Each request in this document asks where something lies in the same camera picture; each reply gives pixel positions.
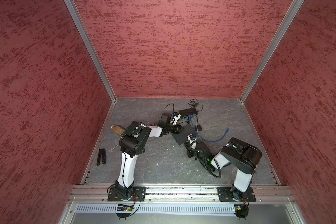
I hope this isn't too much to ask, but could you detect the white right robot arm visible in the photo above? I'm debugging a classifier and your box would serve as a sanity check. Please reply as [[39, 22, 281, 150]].
[[184, 134, 262, 203]]

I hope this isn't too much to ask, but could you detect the aluminium right corner post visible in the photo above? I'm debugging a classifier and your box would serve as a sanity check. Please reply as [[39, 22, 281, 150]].
[[240, 0, 304, 104]]

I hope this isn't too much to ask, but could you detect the black tool by left wall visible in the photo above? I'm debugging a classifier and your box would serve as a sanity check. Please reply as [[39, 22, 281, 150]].
[[96, 148, 106, 166]]

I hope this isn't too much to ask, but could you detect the black network switch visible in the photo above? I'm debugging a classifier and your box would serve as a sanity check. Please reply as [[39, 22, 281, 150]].
[[178, 108, 198, 118], [172, 125, 196, 145]]

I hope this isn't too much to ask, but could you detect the black power adapter with cable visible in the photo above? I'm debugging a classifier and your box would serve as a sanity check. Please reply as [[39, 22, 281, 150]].
[[188, 99, 203, 132]]

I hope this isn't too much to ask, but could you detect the blue ethernet cable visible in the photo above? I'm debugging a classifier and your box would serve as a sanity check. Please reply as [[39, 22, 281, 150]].
[[188, 116, 230, 143]]

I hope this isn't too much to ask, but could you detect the glass jar with brown contents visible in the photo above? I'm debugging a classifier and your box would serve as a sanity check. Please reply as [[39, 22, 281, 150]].
[[111, 125, 125, 136]]

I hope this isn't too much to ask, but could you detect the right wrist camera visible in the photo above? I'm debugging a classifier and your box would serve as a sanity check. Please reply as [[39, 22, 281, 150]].
[[187, 134, 197, 149]]

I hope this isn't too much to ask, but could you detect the aluminium left corner post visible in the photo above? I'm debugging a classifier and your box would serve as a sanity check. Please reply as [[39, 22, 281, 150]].
[[64, 0, 117, 103]]

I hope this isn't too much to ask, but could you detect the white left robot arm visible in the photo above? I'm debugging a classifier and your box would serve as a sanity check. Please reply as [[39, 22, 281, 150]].
[[111, 112, 183, 201]]

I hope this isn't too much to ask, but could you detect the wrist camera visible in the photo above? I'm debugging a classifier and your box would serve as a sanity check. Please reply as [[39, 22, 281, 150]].
[[187, 134, 197, 149], [170, 112, 181, 126]]

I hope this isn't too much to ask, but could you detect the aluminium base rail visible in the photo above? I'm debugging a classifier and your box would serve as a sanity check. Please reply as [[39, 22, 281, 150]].
[[68, 184, 296, 204]]

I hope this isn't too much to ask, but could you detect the aluminium corner post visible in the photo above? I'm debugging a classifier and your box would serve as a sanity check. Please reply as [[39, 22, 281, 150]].
[[240, 0, 304, 104], [64, 0, 117, 103]]

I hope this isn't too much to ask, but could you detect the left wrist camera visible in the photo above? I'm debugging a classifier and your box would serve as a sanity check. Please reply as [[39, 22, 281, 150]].
[[170, 112, 181, 126]]

